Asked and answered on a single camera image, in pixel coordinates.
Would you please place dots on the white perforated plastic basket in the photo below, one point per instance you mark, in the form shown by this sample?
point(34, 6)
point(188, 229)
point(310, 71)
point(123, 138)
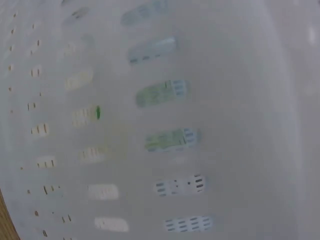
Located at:
point(225, 125)

